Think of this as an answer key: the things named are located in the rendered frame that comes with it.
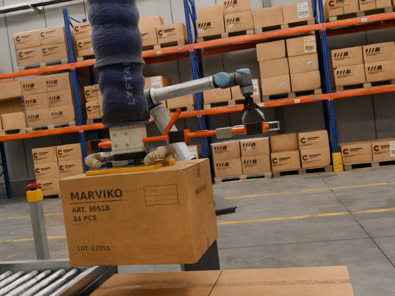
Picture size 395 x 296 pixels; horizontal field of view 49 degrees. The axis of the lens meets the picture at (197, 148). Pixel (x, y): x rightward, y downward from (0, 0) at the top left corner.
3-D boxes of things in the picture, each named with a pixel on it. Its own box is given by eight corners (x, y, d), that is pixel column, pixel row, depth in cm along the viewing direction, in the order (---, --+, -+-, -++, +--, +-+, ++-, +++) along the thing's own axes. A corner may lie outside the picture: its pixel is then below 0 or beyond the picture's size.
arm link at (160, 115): (186, 189, 299) (134, 97, 305) (193, 185, 316) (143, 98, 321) (204, 179, 295) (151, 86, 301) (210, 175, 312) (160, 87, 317)
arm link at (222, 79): (130, 91, 293) (226, 68, 274) (138, 93, 305) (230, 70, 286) (134, 108, 293) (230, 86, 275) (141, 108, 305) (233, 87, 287)
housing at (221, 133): (216, 138, 188) (215, 128, 188) (220, 138, 195) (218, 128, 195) (231, 137, 186) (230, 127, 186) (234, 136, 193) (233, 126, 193)
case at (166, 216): (70, 266, 195) (58, 180, 193) (111, 241, 233) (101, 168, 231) (196, 263, 178) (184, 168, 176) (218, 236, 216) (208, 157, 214)
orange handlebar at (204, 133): (76, 151, 208) (76, 144, 207) (106, 146, 237) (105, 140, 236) (268, 131, 182) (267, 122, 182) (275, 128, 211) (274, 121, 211)
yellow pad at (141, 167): (84, 176, 195) (83, 165, 194) (96, 172, 204) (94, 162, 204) (154, 170, 185) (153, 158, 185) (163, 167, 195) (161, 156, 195)
